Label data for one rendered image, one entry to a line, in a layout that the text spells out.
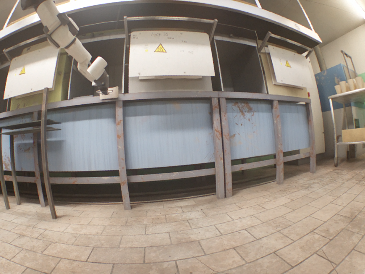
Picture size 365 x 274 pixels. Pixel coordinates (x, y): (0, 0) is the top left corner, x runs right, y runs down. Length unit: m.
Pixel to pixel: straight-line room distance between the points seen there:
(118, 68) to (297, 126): 2.11
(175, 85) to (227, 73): 1.07
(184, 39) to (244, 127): 0.87
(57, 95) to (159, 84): 0.84
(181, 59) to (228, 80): 1.05
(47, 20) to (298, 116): 2.12
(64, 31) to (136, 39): 0.69
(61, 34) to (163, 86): 0.82
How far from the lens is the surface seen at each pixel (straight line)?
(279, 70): 1.67
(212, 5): 1.44
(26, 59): 1.73
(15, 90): 1.69
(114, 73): 2.03
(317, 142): 3.06
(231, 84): 2.16
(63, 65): 1.58
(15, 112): 1.79
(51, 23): 0.78
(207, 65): 1.27
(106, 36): 1.53
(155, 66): 1.19
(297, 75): 1.87
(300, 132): 1.97
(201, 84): 1.32
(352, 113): 3.16
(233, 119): 1.42
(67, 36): 0.76
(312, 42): 2.44
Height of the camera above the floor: 0.46
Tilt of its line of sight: 2 degrees up
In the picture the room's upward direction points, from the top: 4 degrees counter-clockwise
